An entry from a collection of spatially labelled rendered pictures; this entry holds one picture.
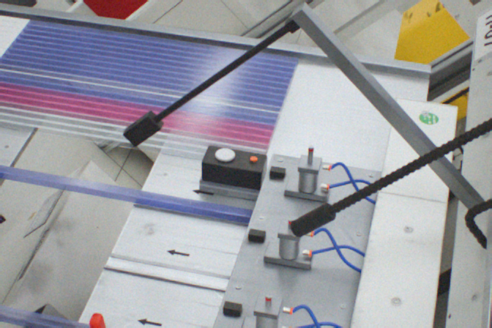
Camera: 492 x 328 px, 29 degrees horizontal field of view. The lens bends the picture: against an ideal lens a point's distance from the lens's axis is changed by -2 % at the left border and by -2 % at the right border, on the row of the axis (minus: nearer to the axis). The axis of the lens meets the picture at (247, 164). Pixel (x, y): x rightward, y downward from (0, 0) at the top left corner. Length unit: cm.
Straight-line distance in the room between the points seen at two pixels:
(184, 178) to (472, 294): 43
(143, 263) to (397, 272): 30
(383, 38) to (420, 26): 143
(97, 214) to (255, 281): 69
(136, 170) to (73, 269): 118
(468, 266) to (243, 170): 32
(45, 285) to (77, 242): 11
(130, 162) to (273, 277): 175
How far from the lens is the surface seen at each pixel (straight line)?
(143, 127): 107
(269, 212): 109
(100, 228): 166
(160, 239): 115
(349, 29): 233
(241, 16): 235
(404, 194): 110
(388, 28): 291
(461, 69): 146
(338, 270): 103
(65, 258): 158
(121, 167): 270
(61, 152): 258
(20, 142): 131
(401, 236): 105
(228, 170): 117
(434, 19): 424
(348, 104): 136
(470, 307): 96
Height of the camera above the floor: 177
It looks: 35 degrees down
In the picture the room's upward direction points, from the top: 59 degrees clockwise
